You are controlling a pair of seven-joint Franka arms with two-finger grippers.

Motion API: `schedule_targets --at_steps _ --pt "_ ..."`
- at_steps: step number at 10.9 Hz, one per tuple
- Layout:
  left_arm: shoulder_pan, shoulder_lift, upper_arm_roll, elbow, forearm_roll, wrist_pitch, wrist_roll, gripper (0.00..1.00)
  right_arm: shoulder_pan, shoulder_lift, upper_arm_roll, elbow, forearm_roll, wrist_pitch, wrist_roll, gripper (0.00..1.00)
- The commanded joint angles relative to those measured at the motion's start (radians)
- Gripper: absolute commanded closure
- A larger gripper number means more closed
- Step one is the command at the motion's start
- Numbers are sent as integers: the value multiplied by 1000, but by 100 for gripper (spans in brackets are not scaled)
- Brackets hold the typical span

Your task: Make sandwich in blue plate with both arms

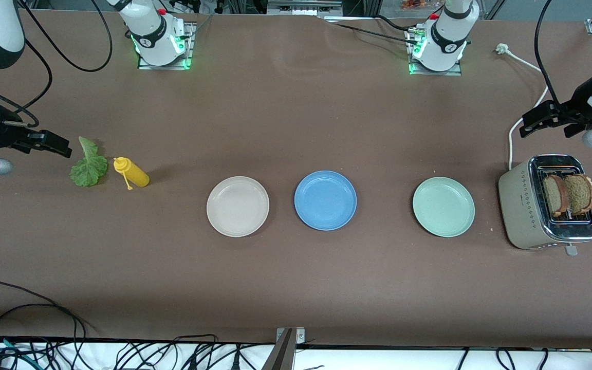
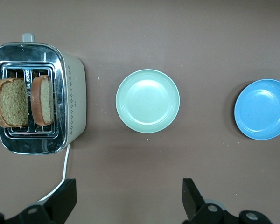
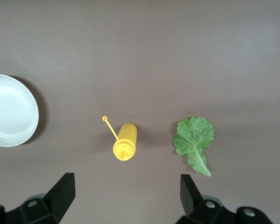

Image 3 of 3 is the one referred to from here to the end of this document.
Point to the green lettuce leaf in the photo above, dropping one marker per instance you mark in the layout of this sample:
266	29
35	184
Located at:
193	137

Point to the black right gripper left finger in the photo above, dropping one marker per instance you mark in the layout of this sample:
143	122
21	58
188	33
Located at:
44	210

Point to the yellow squeeze bottle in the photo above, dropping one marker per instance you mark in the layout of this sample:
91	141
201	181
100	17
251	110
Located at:
127	137

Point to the beige round plate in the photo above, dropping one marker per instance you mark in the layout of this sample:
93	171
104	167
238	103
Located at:
9	112

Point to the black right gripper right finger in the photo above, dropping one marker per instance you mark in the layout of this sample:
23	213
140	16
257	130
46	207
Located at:
200	212

